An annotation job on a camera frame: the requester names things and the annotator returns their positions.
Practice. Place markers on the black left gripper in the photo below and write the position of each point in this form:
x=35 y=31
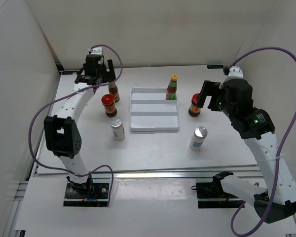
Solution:
x=111 y=76

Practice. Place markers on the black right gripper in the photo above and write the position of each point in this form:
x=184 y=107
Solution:
x=208 y=89

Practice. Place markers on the tall sauce bottle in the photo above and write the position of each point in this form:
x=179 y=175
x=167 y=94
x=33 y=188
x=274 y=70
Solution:
x=113 y=90
x=172 y=88

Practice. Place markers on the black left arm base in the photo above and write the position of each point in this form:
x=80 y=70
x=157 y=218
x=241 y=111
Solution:
x=98 y=196

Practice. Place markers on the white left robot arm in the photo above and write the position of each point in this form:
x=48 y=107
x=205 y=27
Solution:
x=61 y=132

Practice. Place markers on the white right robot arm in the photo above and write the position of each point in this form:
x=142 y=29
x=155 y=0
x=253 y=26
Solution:
x=278 y=199

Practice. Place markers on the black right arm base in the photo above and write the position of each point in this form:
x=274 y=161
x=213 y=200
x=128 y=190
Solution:
x=208 y=198

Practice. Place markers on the left red-lid sauce jar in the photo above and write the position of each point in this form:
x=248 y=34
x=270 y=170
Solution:
x=109 y=104

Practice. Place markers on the red-lid sauce jar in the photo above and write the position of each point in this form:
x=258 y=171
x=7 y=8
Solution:
x=194 y=110
x=109 y=104

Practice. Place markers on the right red-lid sauce jar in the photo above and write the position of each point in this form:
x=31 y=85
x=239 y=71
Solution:
x=194 y=110

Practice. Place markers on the right white shaker bottle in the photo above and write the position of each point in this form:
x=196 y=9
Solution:
x=199 y=135

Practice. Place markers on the white shaker bottle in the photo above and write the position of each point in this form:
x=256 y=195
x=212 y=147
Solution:
x=199 y=135
x=117 y=128

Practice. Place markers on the left white shaker bottle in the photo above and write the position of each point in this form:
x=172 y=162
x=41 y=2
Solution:
x=117 y=128

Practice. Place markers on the white tiered organizer tray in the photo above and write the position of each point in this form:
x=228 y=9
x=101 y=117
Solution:
x=151 y=112

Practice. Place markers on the right black corner bracket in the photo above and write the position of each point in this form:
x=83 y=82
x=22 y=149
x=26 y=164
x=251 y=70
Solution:
x=215 y=66

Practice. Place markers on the black corner bracket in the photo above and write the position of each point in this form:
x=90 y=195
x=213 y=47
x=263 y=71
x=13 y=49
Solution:
x=69 y=72
x=215 y=66

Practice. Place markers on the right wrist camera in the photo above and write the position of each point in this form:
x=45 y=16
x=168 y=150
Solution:
x=233 y=72

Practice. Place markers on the aluminium right rail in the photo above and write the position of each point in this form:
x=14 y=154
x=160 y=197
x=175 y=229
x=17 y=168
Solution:
x=230 y=74

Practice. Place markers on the aluminium rail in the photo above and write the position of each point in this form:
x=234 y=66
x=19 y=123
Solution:
x=242 y=171
x=230 y=74

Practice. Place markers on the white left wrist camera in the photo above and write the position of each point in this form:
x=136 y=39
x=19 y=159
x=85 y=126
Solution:
x=96 y=51

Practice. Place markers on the left black corner bracket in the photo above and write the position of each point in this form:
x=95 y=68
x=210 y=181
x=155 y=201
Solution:
x=69 y=72

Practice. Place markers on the aluminium front rail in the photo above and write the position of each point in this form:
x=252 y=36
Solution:
x=242 y=171

